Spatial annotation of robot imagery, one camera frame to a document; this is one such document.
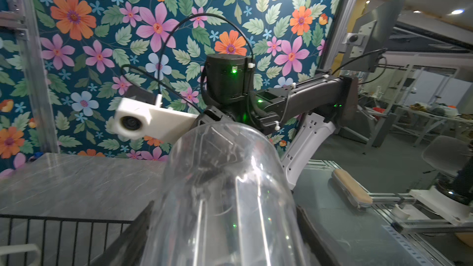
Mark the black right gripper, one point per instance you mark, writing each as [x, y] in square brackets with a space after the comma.
[227, 83]

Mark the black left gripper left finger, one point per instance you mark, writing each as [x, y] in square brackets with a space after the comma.
[128, 248]

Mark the padded armrest on rail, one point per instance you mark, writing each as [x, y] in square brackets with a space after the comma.
[357, 196]

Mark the aluminium frame table outside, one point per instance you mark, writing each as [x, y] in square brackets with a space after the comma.
[420, 101]

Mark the grey monitor on stand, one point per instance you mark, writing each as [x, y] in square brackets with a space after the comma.
[366, 43]

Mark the robot arm outside cell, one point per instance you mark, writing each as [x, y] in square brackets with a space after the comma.
[451, 195]

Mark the clear glass cup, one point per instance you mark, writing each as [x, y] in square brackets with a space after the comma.
[224, 201]

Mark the black wire dish rack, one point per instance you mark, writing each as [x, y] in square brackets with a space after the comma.
[56, 241]

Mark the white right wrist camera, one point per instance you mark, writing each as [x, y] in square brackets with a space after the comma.
[140, 113]

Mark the grey chair outside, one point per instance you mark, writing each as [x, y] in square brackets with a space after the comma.
[447, 155]

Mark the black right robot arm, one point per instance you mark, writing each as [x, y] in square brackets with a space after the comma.
[331, 100]

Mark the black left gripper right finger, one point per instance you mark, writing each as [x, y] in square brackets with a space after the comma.
[322, 245]

